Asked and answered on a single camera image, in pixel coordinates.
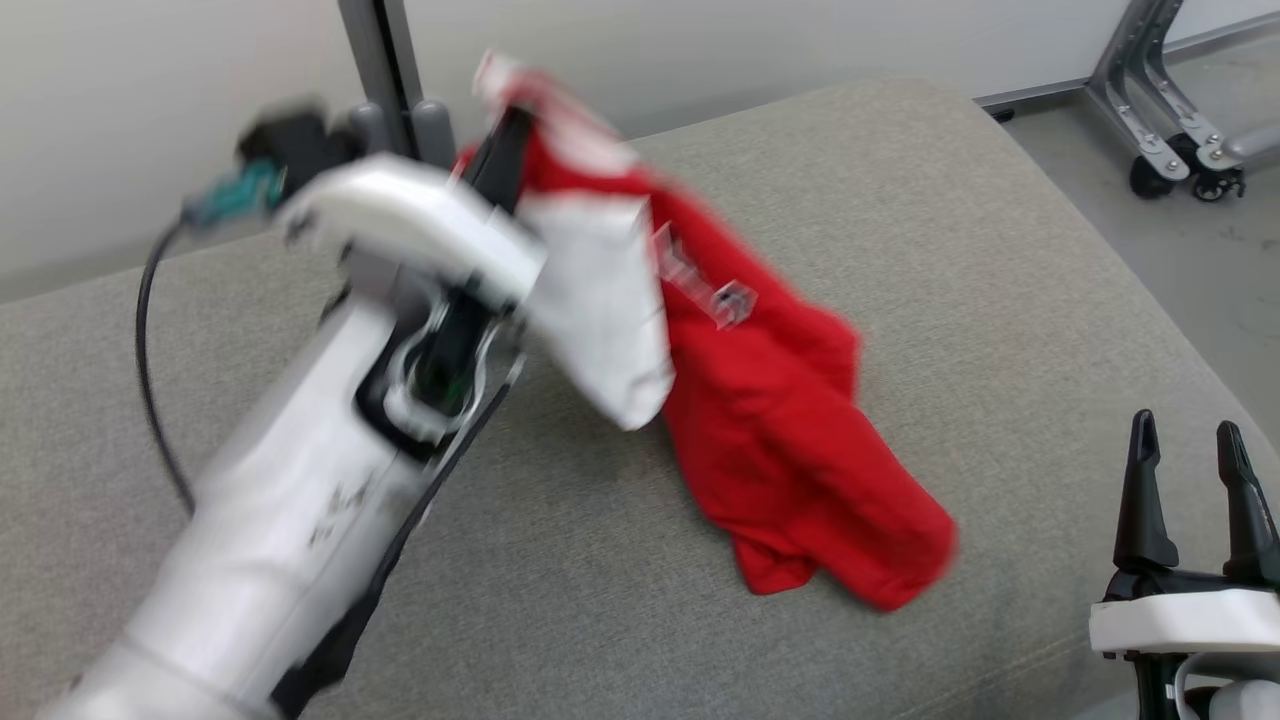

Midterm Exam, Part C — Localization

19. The grey metal wheeled stand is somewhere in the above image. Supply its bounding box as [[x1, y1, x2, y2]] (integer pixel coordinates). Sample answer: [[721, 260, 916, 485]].
[[1085, 0, 1280, 181]]

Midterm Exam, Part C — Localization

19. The clear plastic garment tag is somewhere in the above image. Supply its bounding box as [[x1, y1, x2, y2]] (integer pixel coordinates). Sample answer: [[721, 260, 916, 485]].
[[655, 225, 758, 331]]

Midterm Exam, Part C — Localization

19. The black caster wheel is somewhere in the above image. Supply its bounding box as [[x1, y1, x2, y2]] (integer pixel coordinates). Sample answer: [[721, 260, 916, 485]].
[[1129, 155, 1173, 200], [1190, 165, 1247, 203]]

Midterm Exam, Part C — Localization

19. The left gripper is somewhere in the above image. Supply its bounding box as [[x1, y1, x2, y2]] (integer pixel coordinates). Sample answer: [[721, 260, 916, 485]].
[[280, 105, 546, 466]]

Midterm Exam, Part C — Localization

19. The grey partition post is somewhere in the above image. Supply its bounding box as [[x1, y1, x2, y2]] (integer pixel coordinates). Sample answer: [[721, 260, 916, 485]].
[[338, 0, 457, 166]]

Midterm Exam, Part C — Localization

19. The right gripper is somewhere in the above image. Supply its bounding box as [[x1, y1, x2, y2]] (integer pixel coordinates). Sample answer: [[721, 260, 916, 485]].
[[1088, 409, 1280, 720]]

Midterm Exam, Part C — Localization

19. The red shirt with white sleeves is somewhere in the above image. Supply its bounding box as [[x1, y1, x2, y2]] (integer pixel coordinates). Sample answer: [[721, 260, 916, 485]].
[[455, 50, 961, 613]]

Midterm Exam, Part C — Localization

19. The teal cable connector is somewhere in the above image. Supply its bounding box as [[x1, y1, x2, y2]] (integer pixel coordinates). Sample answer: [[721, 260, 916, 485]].
[[183, 163, 288, 227]]

